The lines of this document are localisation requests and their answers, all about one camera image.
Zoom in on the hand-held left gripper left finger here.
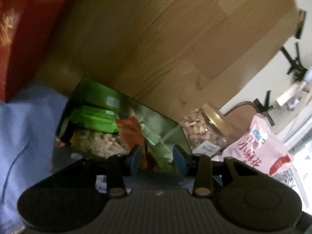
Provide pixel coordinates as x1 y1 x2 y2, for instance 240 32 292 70
51 146 142 198

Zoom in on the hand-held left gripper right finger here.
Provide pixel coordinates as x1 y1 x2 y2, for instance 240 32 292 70
172 145 267 197

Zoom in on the pale green snack packet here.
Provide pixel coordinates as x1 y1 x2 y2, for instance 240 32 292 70
141 124 179 169

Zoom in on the orange clear snack packet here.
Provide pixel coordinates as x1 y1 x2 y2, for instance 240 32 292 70
115 117 150 168

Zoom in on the clear packet of biscuits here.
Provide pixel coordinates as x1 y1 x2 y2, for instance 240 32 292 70
69 129 130 158

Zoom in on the black cardboard box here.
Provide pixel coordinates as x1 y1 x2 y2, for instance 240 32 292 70
50 77 193 176

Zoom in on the clear jar of nuts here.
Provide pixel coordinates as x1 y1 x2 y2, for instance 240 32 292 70
179 103 235 158

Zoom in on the brown rounded board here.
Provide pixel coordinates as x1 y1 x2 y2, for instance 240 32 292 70
223 101 264 132

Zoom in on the large pink snack bag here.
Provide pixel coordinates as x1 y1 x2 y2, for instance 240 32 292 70
211 113 296 179

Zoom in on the black tape strip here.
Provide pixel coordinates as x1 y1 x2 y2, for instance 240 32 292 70
294 10 307 39
253 90 272 127

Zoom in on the blue blanket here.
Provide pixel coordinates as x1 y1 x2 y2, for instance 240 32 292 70
0 79 74 234

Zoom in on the large wooden board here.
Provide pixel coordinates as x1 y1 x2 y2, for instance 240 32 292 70
36 0 300 127

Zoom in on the red box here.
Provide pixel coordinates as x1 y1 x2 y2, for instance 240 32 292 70
0 0 79 103

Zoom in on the white wall charger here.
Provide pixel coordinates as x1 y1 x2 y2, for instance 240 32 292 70
275 80 308 108

